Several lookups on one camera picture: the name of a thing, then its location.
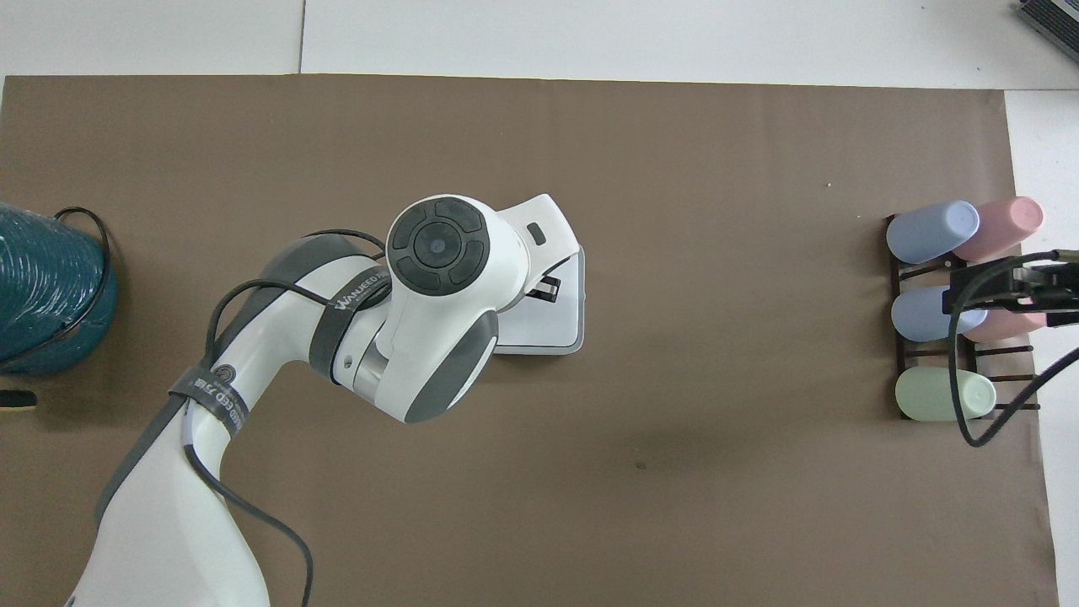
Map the pink plastic cup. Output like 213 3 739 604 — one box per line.
953 196 1045 263
961 309 1047 343

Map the black cup rack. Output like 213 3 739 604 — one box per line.
883 213 1043 422

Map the blue plastic cup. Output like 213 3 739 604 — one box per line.
886 200 981 266
890 286 988 343

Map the green plastic cup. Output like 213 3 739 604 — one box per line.
894 367 998 422

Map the teal ribbed bin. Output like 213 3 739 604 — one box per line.
0 201 120 377

